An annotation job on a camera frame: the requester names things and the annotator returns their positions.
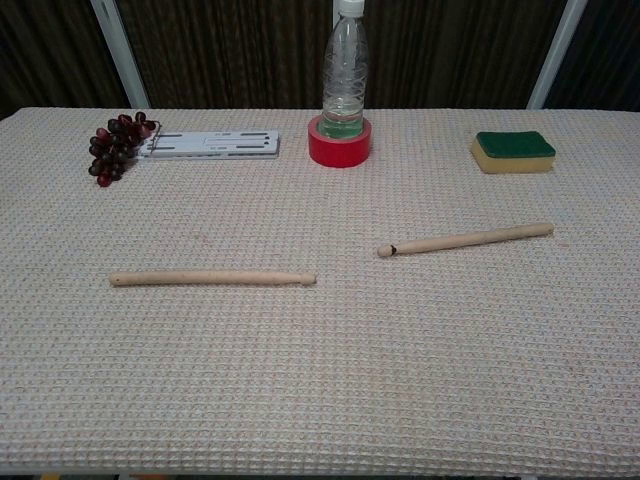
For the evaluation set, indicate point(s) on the beige waffle table cloth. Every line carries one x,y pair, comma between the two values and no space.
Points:
320,350

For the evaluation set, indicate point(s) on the yellow green scouring sponge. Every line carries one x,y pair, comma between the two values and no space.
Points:
512,152

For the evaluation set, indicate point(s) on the plain wooden drumstick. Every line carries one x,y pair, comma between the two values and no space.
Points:
210,277

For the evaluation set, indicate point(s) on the white metal frame post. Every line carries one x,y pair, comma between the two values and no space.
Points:
120,50
557,50

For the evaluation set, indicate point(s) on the clear plastic water bottle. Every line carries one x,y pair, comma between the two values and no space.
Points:
345,75

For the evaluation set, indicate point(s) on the wooden drumstick with dark mark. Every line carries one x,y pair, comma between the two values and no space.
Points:
470,239

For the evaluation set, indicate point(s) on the red tape roll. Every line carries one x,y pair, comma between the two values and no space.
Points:
340,150

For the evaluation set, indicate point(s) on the flat white metal bracket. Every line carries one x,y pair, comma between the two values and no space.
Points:
215,145

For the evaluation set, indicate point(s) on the dark red grape bunch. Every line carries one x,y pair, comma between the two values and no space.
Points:
115,147

